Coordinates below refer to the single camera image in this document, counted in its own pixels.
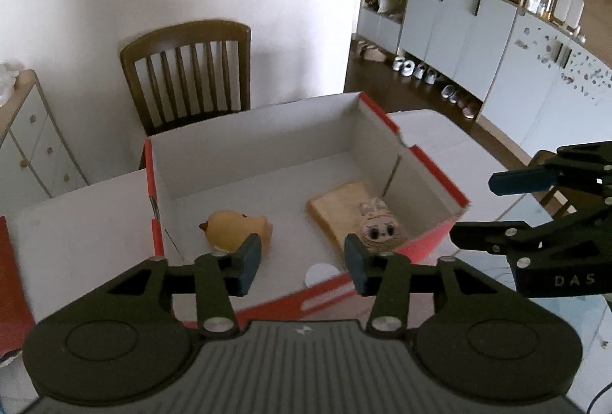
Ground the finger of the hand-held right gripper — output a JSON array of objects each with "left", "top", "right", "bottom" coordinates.
[
  {"left": 452, "top": 206, "right": 612, "bottom": 269},
  {"left": 489, "top": 141, "right": 612, "bottom": 214}
]

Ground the white drawer cabinet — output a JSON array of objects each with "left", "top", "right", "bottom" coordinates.
[{"left": 0, "top": 70, "right": 89, "bottom": 205}]

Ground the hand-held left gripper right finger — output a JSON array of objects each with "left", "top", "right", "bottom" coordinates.
[{"left": 344, "top": 234, "right": 508, "bottom": 338}]

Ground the white plastic bag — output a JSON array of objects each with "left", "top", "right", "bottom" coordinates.
[{"left": 0, "top": 60, "right": 22, "bottom": 102}]

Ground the row of shoes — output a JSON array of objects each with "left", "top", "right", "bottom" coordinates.
[{"left": 354, "top": 39, "right": 481, "bottom": 119}]

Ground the white wooden wall cabinet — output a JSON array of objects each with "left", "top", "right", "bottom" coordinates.
[{"left": 356, "top": 0, "right": 612, "bottom": 166}]

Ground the red cardboard box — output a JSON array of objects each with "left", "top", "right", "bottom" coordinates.
[{"left": 143, "top": 91, "right": 472, "bottom": 329}]

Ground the yellow duck toy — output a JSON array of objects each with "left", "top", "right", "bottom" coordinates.
[{"left": 200, "top": 209, "right": 273, "bottom": 252}]

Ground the brown wooden chair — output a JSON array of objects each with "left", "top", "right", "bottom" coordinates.
[
  {"left": 528, "top": 151, "right": 577, "bottom": 219},
  {"left": 119, "top": 19, "right": 252, "bottom": 171}
]

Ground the tan sponge block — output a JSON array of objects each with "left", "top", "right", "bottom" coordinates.
[{"left": 306, "top": 180, "right": 383, "bottom": 247}]

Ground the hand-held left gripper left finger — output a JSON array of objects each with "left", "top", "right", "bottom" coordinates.
[{"left": 103, "top": 235, "right": 263, "bottom": 338}]

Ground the beige plush doll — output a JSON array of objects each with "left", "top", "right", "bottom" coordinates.
[{"left": 351, "top": 199, "right": 407, "bottom": 247}]

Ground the red box lid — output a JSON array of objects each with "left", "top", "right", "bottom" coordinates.
[{"left": 0, "top": 216, "right": 36, "bottom": 357}]

